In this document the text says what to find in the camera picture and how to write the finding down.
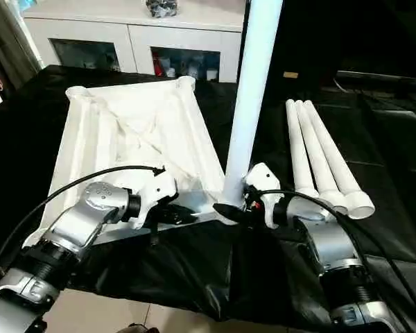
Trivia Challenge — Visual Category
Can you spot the white cabinet with glass doors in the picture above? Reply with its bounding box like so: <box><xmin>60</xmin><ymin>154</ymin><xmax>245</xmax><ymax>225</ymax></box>
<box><xmin>22</xmin><ymin>0</ymin><xmax>246</xmax><ymax>83</ymax></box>

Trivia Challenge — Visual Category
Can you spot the white plastic table top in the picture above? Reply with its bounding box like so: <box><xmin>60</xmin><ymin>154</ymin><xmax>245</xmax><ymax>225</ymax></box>
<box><xmin>22</xmin><ymin>76</ymin><xmax>244</xmax><ymax>249</ymax></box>

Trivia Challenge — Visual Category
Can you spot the dark rounded object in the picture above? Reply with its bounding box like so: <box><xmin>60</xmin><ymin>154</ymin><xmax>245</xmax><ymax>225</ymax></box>
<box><xmin>128</xmin><ymin>322</ymin><xmax>159</xmax><ymax>333</ymax></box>

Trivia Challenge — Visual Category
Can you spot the white plastic table leg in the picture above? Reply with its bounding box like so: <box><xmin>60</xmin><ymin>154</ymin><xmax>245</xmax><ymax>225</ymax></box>
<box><xmin>303</xmin><ymin>100</ymin><xmax>376</xmax><ymax>221</ymax></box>
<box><xmin>294</xmin><ymin>100</ymin><xmax>348</xmax><ymax>213</ymax></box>
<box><xmin>286</xmin><ymin>99</ymin><xmax>320</xmax><ymax>199</ymax></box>
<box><xmin>218</xmin><ymin>0</ymin><xmax>284</xmax><ymax>209</ymax></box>

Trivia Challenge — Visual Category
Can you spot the dark grey curtain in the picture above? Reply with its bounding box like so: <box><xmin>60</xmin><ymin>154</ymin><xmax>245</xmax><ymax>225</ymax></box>
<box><xmin>0</xmin><ymin>0</ymin><xmax>39</xmax><ymax>88</ymax></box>

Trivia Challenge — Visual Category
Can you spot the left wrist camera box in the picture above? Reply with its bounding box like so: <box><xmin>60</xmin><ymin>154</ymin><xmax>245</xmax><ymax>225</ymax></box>
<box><xmin>130</xmin><ymin>169</ymin><xmax>180</xmax><ymax>230</ymax></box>

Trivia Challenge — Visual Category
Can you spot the black mat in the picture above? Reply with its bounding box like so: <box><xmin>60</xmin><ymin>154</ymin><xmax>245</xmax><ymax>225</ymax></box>
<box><xmin>0</xmin><ymin>64</ymin><xmax>416</xmax><ymax>330</ymax></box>

